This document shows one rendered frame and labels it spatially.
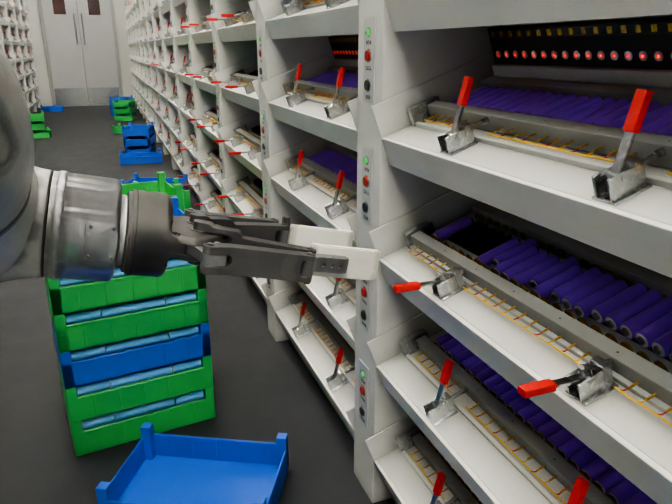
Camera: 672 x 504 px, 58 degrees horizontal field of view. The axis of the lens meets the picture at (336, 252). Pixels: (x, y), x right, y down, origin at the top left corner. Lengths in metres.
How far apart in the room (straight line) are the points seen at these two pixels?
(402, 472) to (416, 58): 0.69
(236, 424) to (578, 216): 1.02
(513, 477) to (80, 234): 0.58
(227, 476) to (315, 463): 0.18
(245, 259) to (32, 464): 1.00
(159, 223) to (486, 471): 0.52
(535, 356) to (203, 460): 0.83
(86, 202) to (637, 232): 0.44
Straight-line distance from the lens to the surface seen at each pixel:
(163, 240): 0.52
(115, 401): 1.38
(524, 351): 0.70
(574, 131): 0.68
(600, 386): 0.64
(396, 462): 1.14
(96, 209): 0.52
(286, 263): 0.52
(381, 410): 1.11
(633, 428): 0.61
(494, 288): 0.78
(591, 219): 0.58
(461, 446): 0.87
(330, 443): 1.36
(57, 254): 0.52
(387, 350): 1.05
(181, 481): 1.30
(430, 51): 0.96
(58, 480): 1.38
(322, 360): 1.45
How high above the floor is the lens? 0.80
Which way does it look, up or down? 19 degrees down
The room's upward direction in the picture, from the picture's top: straight up
